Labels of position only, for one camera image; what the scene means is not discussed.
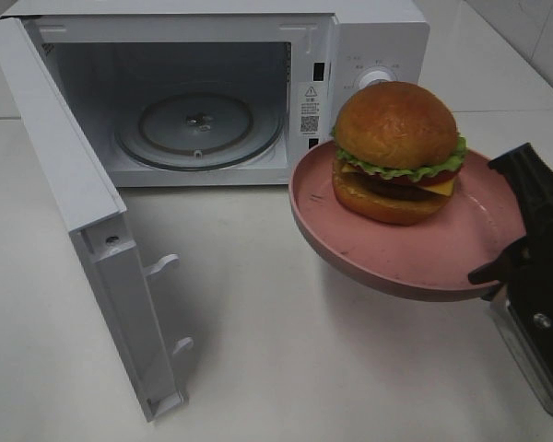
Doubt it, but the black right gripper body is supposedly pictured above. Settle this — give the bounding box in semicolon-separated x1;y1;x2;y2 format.
508;206;553;359

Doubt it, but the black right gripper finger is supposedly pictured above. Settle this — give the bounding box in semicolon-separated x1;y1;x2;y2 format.
467;237;530;285
488;143;553;239

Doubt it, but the pink round plate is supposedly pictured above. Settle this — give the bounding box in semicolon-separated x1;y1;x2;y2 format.
288;142;525;302

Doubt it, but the toy hamburger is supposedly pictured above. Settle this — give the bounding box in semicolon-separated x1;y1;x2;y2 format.
332;81;468;226

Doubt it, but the white microwave door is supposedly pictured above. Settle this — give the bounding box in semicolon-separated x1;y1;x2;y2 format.
0;17;193;421

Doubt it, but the upper white power knob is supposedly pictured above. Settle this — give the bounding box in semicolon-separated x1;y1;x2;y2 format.
357;66;396;90

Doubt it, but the white warning label sticker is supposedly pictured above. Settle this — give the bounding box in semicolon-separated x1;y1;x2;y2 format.
297;82;323;136

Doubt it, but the glass microwave turntable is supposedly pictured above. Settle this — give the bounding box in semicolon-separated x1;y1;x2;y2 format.
115;91;287;171

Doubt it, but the white microwave oven body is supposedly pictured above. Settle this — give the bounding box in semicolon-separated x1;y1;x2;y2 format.
0;1;429;188

